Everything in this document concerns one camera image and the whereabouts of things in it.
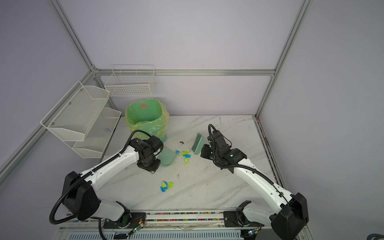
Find aluminium frame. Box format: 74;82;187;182
1;1;313;189

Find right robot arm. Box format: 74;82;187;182
201;124;309;240

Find green hand brush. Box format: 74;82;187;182
192;133;205;155

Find yellow bin liner bag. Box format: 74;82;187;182
124;98;170;142

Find white mesh shelf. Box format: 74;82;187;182
41;82;110;142
72;108;121;159

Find blue green scraps front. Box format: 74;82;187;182
161;181;174;193

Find green plastic dustpan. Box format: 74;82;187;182
157;148;177;168

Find lower white mesh shelf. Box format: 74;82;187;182
72;108;121;159

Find white wire basket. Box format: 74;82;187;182
105;65;157;97

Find blue green scraps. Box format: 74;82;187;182
181;149;191;164
161;181;174;193

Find green trash bin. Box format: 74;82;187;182
125;98;169;144

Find upper white mesh shelf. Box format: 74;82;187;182
41;82;110;142

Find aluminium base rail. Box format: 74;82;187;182
55;209;279;240

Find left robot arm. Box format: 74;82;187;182
49;130;164;229

